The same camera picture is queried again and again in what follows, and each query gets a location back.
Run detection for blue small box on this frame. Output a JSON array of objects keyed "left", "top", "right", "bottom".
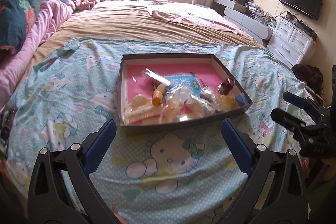
[{"left": 235, "top": 93, "right": 252, "bottom": 107}]

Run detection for bagged yellow rings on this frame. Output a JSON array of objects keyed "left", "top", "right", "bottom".
[{"left": 219, "top": 94, "right": 240, "bottom": 112}]

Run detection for maroon strap wristwatch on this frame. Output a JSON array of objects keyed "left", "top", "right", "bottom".
[{"left": 218, "top": 77, "right": 235, "bottom": 96}]

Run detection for bagged white comb clip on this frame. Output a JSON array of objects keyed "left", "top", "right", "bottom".
[{"left": 185, "top": 94, "right": 214, "bottom": 117}]

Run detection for white card earrings bag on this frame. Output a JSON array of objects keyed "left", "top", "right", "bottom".
[{"left": 165, "top": 83, "right": 193, "bottom": 103}]

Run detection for pearl white hair claw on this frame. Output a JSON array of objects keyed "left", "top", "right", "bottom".
[{"left": 164, "top": 98, "right": 180, "bottom": 123}]

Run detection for bagged red cherry earrings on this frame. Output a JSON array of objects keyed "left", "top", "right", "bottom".
[{"left": 142, "top": 68, "right": 171, "bottom": 87}]

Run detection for clear bag dark hairpiece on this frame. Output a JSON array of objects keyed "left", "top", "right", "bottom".
[{"left": 200, "top": 86, "right": 221, "bottom": 112}]

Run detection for white dresser drawers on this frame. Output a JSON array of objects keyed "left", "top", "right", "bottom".
[{"left": 266, "top": 17, "right": 316, "bottom": 67}]

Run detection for white grey vanity desk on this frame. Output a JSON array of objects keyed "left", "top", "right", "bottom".
[{"left": 211, "top": 0, "right": 273, "bottom": 46}]

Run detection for pink Chinese workbook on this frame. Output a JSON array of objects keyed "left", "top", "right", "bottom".
[{"left": 122, "top": 65, "right": 232, "bottom": 125}]

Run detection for hello kitty blue bedsheet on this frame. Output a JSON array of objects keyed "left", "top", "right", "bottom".
[{"left": 4, "top": 38, "right": 311, "bottom": 223}]

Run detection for dark cardboard tray box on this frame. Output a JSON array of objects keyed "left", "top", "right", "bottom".
[{"left": 117, "top": 53, "right": 252, "bottom": 132}]

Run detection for pink thin blanket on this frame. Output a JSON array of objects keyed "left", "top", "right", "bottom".
[{"left": 147, "top": 1, "right": 250, "bottom": 38}]

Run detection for pink quilt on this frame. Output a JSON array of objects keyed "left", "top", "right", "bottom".
[{"left": 1, "top": 0, "right": 75, "bottom": 110}]

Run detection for tan bed blanket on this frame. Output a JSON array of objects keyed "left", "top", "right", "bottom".
[{"left": 28, "top": 1, "right": 260, "bottom": 66}]

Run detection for dark floral pillow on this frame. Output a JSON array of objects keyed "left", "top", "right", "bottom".
[{"left": 1, "top": 0, "right": 40, "bottom": 55}]

